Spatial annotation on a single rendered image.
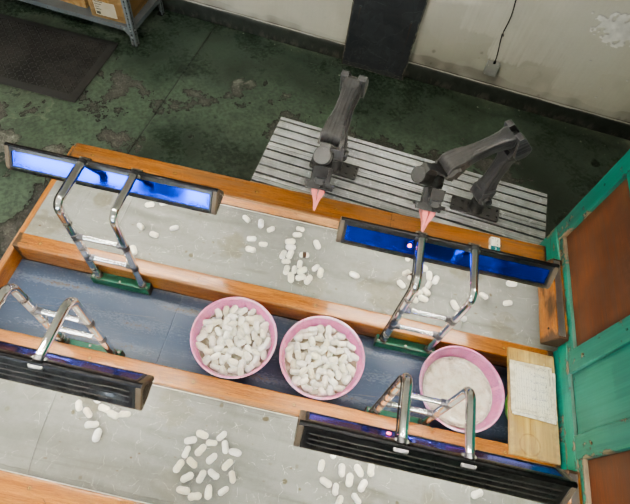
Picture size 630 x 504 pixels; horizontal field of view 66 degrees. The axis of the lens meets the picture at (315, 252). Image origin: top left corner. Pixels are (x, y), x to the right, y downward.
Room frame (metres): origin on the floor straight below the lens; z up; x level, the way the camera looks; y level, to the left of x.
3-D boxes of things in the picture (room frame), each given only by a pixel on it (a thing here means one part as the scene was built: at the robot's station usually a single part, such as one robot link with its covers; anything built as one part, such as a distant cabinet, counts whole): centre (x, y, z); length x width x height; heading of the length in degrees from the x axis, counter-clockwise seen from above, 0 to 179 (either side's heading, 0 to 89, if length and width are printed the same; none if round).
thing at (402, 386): (0.30, -0.34, 0.90); 0.20 x 0.19 x 0.45; 88
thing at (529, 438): (0.49, -0.74, 0.77); 0.33 x 0.15 x 0.01; 178
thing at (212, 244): (0.85, 0.07, 0.73); 1.81 x 0.30 x 0.02; 88
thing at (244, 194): (1.06, 0.06, 0.67); 1.81 x 0.12 x 0.19; 88
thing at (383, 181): (1.07, -0.28, 0.65); 1.20 x 0.90 x 0.04; 83
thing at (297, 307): (0.68, 0.08, 0.71); 1.81 x 0.05 x 0.11; 88
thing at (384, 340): (0.70, -0.36, 0.90); 0.20 x 0.19 x 0.45; 88
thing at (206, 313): (0.52, 0.20, 0.72); 0.27 x 0.27 x 0.10
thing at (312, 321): (0.51, -0.08, 0.72); 0.27 x 0.27 x 0.10
